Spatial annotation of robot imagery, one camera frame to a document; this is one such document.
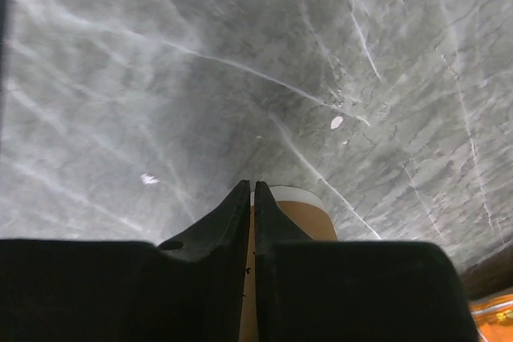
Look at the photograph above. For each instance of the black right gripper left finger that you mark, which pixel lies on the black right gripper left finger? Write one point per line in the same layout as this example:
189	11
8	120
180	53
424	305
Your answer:
189	288

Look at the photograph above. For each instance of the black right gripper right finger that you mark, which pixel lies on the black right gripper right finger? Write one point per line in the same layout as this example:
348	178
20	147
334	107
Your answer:
313	290

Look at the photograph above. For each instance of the brown paper coffee cup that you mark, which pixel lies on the brown paper coffee cup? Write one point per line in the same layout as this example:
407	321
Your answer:
307	211

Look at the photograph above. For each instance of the orange snack bag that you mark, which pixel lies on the orange snack bag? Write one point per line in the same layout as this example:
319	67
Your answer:
493	316

